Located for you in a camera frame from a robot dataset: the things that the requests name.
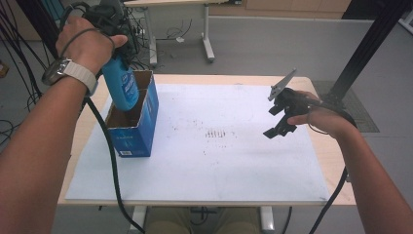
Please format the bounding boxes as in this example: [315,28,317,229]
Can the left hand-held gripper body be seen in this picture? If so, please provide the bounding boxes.
[82,0,136,67]

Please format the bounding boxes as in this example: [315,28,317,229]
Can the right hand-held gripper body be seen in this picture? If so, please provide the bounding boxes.
[267,67,310,137]

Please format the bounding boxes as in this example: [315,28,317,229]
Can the blue bottle with white cap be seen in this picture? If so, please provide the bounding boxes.
[101,55,140,112]

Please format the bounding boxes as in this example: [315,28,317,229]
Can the blue cardboard box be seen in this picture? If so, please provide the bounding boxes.
[105,69,160,159]

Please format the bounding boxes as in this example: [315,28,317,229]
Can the person's left hand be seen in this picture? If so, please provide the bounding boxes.
[55,16,129,76]

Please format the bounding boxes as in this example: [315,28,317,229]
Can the person's right hand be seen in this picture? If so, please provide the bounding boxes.
[286,90,358,139]

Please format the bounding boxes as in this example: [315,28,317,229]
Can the teal panel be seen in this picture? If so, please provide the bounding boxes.
[42,0,66,19]

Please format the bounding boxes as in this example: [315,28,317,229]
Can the wristwatch with white band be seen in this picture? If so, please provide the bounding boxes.
[41,58,99,98]

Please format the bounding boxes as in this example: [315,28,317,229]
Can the white mat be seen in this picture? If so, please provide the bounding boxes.
[64,83,331,203]

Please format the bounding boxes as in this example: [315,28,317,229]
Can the white table leg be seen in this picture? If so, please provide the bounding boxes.
[129,205,147,233]
[259,206,276,232]

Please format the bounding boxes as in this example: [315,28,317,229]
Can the wooden cabinet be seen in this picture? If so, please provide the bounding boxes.
[208,0,352,19]

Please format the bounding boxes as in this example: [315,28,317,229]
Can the white desk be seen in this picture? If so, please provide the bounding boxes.
[123,0,243,67]

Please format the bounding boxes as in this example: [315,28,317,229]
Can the small brown object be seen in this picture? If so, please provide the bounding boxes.
[0,59,10,79]

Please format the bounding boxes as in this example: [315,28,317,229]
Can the person's khaki pants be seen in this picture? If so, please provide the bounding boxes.
[144,206,261,234]

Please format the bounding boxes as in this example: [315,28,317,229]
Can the black metal post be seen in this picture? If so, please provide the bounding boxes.
[16,0,66,59]
[325,0,413,105]

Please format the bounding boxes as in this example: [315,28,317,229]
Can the right hand-held gripper black cable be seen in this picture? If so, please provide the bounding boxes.
[305,97,358,234]

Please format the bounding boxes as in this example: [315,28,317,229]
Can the hand-held gripper black cable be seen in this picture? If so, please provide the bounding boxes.
[59,1,145,234]
[305,97,358,234]

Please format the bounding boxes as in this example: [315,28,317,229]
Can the white frame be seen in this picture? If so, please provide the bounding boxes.
[398,13,413,35]

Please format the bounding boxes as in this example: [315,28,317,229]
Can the left hand-held gripper black cable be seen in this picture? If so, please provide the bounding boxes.
[59,1,145,234]

